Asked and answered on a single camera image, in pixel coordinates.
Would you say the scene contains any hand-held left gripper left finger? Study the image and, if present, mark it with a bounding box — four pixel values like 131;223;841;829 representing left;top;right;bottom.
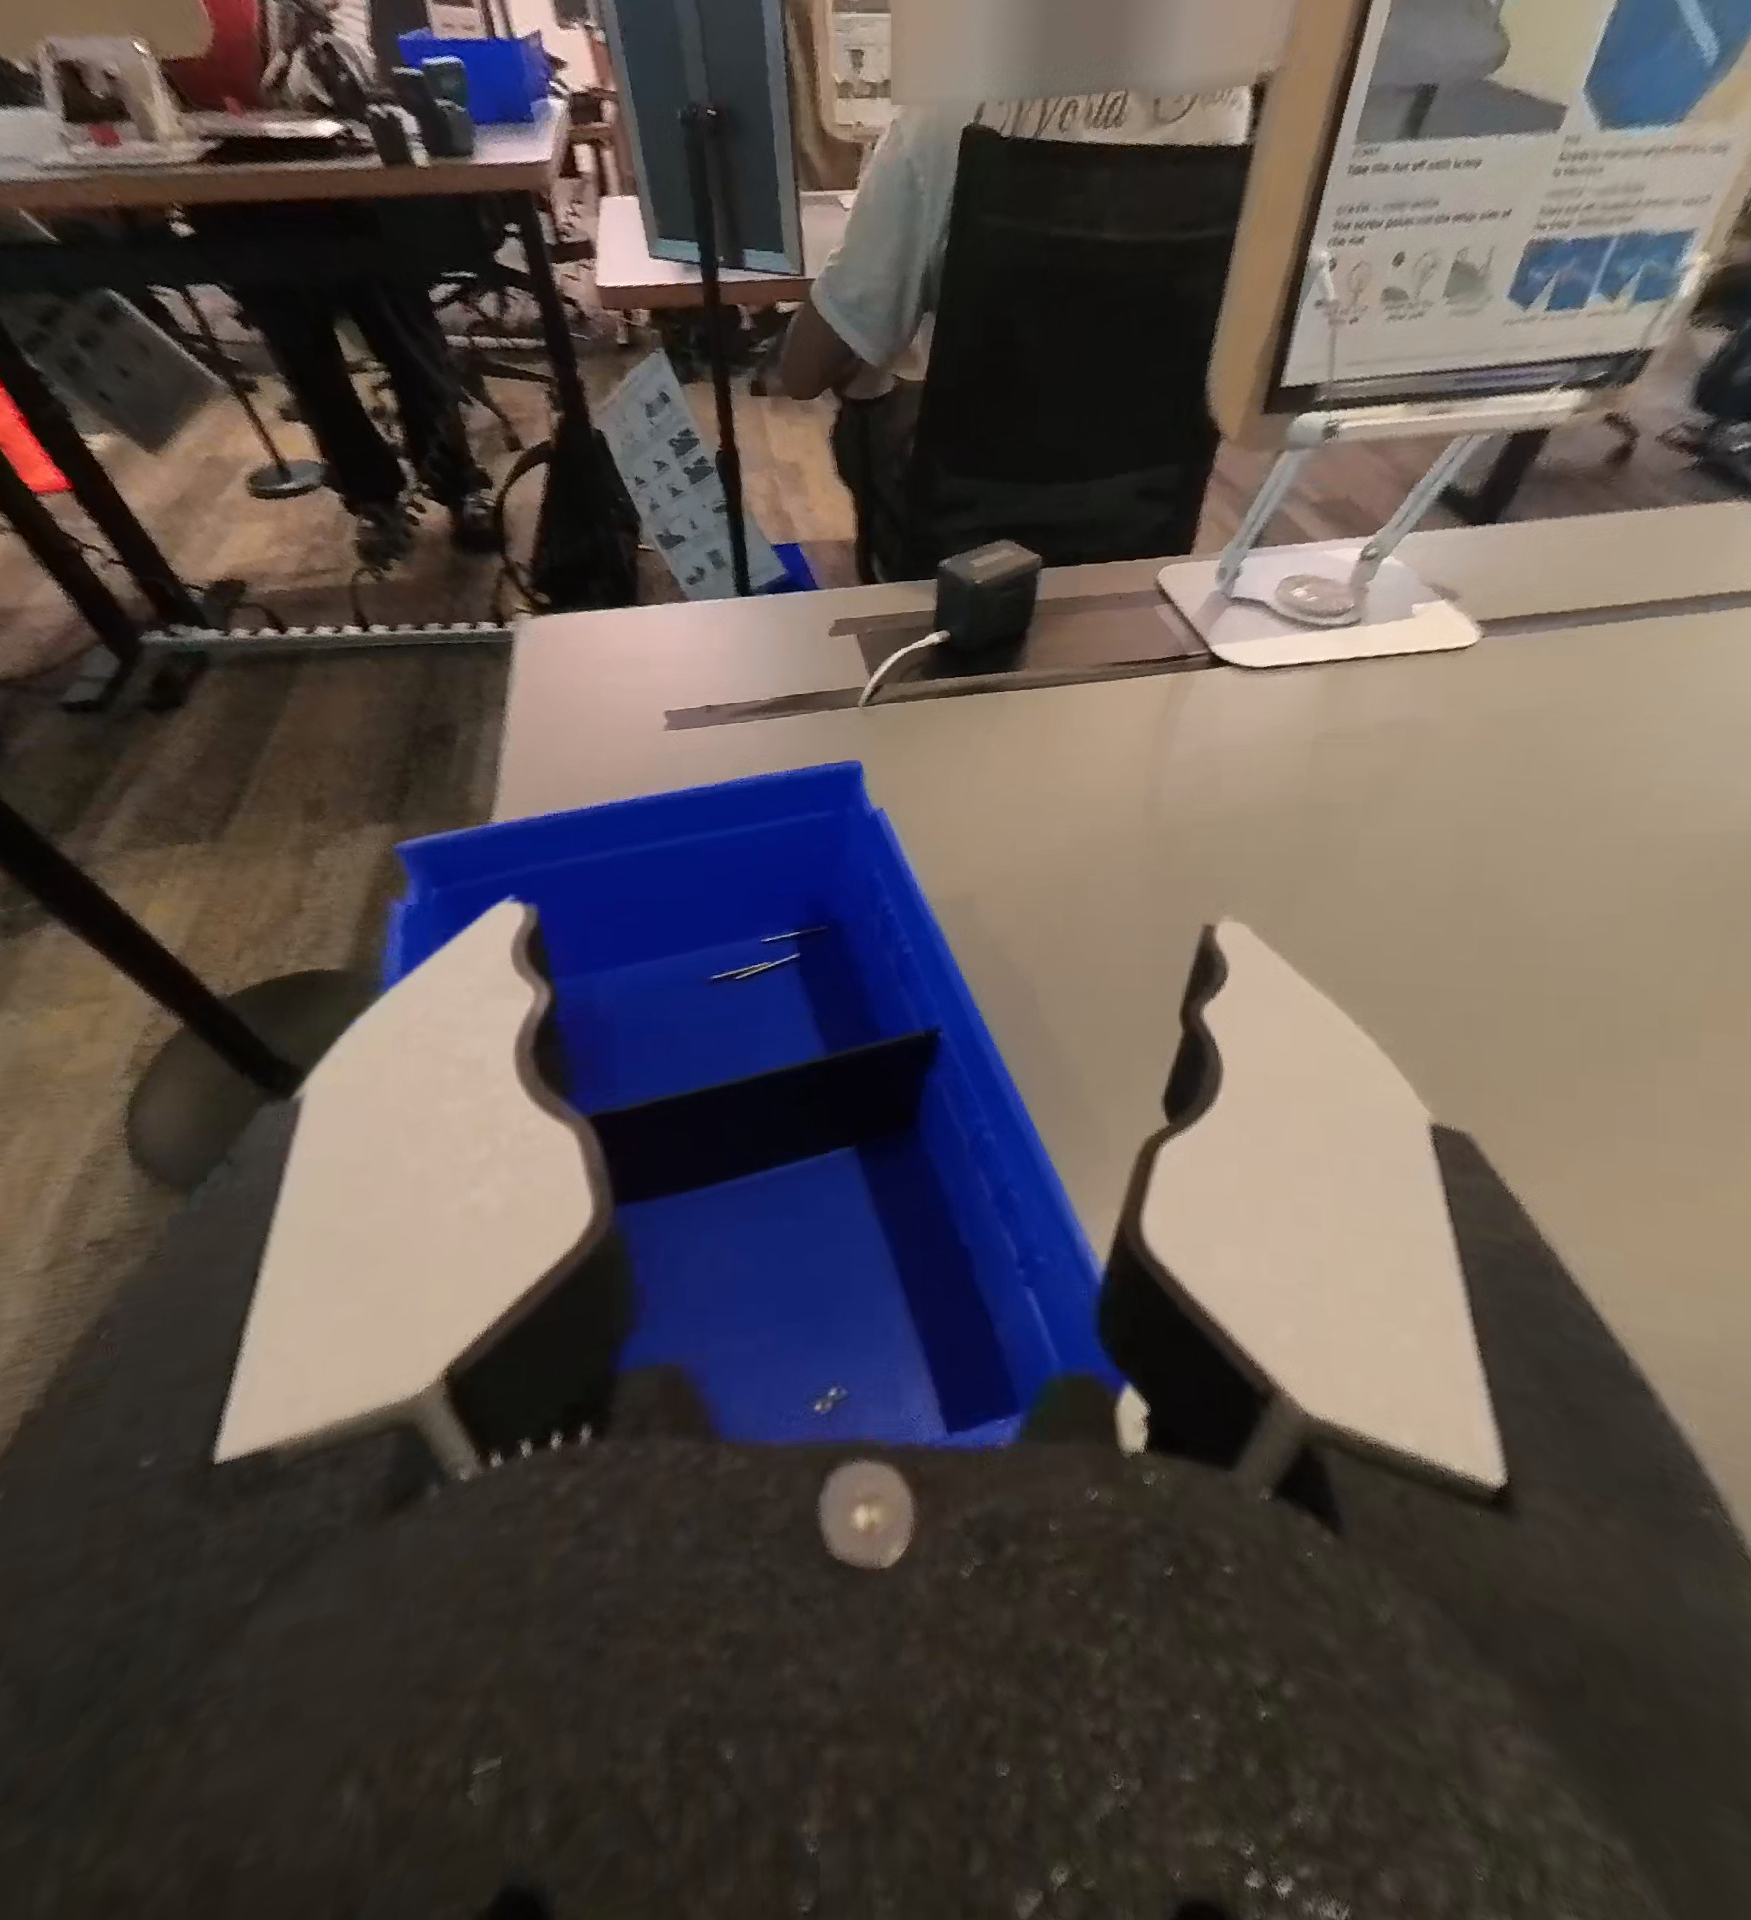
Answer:
212;897;629;1473

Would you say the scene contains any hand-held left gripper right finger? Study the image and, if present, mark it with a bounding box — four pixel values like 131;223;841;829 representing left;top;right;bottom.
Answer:
1096;917;1506;1502

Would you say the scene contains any blue plastic bin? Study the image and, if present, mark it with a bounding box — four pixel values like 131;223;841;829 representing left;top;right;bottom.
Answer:
382;761;1129;1453

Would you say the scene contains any black pole with round base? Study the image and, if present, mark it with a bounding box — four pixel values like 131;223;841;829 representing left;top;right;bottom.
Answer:
0;718;372;1193

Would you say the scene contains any black bin divider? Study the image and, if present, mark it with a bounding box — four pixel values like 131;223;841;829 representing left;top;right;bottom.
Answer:
586;1026;946;1203

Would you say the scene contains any black power adapter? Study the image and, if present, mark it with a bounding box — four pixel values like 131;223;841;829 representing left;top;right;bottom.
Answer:
933;542;1044;666

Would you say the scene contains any printed leaflet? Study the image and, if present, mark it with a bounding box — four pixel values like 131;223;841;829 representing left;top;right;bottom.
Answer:
592;348;791;604

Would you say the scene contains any black panel stand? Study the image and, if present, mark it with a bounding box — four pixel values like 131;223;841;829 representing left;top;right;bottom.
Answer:
671;102;760;599

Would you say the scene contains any black office chair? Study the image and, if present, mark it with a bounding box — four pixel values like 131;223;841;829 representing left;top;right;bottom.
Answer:
832;122;1254;584

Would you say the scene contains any instruction sheet board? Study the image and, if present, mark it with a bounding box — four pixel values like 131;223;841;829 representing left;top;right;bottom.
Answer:
1207;0;1751;455

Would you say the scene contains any wooden top desk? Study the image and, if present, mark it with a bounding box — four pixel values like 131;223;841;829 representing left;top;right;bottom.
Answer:
0;102;583;714

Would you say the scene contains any grey panel light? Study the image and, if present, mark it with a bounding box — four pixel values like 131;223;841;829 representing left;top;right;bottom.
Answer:
597;0;812;282

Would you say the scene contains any small blue bin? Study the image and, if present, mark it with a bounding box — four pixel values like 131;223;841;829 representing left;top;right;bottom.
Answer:
394;31;551;124

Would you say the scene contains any grey cable chain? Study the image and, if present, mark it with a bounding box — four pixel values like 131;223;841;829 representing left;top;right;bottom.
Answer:
136;615;517;658

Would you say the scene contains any black table cable strip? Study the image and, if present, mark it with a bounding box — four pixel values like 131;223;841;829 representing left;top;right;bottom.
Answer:
661;584;1751;734

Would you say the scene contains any white cable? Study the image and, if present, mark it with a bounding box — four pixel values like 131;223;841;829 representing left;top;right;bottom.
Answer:
857;628;951;709

